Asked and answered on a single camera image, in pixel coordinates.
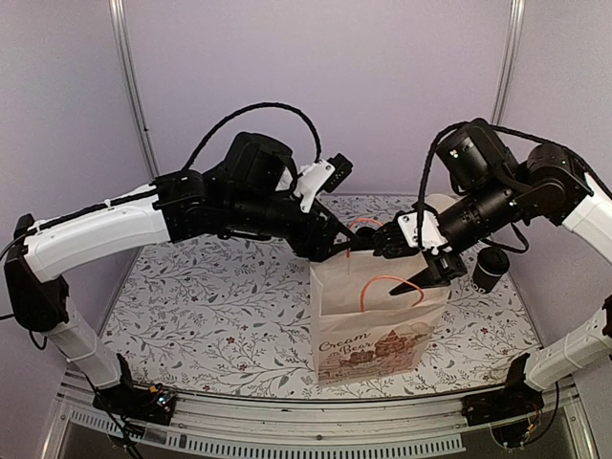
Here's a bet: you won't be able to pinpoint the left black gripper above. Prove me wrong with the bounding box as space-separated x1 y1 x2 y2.
227 190 361 262

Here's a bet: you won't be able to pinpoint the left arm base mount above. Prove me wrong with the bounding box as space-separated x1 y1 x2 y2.
93 354 177 426

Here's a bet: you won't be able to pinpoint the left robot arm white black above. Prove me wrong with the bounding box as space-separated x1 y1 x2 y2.
1 132 357 415

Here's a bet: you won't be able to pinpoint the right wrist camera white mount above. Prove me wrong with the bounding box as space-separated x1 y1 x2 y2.
372 210 451 259

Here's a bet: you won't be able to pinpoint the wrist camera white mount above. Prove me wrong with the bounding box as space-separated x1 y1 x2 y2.
372 210 451 259
292 153 353 213

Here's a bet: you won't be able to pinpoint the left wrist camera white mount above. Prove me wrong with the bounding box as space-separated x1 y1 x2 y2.
292 153 353 213

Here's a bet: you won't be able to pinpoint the black paper coffee cup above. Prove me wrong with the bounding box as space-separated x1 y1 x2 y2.
471 263 505 294

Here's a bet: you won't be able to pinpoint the black plastic cup lid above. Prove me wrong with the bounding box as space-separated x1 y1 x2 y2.
477 247 510 277

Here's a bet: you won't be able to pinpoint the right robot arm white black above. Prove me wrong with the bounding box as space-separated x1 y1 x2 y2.
376 118 611 287

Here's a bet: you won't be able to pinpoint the left aluminium frame post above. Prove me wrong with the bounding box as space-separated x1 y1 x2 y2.
109 0 159 179

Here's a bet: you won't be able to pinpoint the aluminium frame post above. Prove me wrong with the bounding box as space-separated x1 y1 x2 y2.
109 0 159 179
491 0 526 124

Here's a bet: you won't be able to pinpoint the floral table mat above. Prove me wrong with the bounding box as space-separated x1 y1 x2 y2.
101 236 539 400

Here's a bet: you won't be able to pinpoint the aluminium front rail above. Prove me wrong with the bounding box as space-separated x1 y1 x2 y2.
45 372 599 459

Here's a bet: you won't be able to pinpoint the right aluminium frame post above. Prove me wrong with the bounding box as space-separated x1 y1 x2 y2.
491 0 526 124

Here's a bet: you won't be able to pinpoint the white paper bag orange handles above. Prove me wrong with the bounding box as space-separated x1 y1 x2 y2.
310 251 450 387

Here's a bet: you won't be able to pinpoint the stack of paper cups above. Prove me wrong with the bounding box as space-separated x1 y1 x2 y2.
425 193 458 213

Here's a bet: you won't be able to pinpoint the stack of black cup lids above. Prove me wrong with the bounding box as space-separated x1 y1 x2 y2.
356 227 376 239

